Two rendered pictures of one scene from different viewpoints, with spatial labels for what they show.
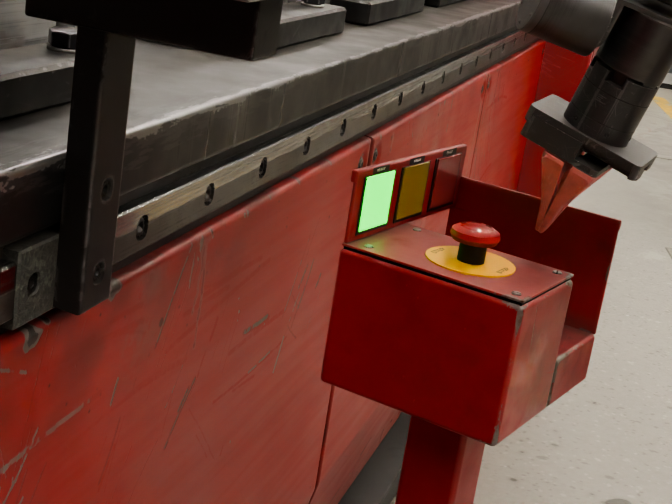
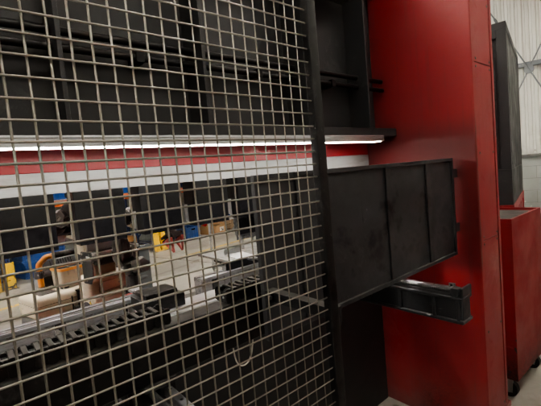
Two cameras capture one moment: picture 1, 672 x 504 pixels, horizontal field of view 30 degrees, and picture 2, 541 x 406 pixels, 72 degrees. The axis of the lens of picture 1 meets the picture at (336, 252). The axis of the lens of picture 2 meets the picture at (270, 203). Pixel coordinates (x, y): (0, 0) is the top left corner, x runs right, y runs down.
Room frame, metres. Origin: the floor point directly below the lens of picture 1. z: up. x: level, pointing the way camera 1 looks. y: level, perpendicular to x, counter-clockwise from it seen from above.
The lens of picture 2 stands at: (1.99, 1.31, 1.34)
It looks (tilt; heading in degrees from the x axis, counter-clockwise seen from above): 4 degrees down; 215
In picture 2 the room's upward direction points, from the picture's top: 5 degrees counter-clockwise
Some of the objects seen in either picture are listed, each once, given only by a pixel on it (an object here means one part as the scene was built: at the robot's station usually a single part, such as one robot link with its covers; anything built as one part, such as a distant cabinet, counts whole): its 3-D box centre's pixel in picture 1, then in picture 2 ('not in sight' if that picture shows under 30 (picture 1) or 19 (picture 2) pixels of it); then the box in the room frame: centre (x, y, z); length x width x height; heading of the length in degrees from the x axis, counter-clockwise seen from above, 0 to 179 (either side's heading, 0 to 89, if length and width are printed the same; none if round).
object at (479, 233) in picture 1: (472, 247); not in sight; (0.95, -0.11, 0.79); 0.04 x 0.04 x 0.04
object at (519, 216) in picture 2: not in sight; (482, 292); (-0.58, 1.03, 0.50); 0.50 x 0.50 x 1.00; 75
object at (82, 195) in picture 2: not in sight; (97, 215); (1.34, 0.16, 1.26); 0.15 x 0.09 x 0.17; 165
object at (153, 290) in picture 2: not in sight; (147, 293); (1.31, 0.33, 1.01); 0.26 x 0.12 x 0.05; 75
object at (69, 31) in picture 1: (66, 39); not in sight; (0.90, 0.22, 0.91); 0.03 x 0.03 x 0.02
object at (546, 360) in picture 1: (477, 282); not in sight; (1.00, -0.12, 0.75); 0.20 x 0.16 x 0.18; 151
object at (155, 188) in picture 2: not in sight; (157, 207); (1.14, 0.21, 1.26); 0.15 x 0.09 x 0.17; 165
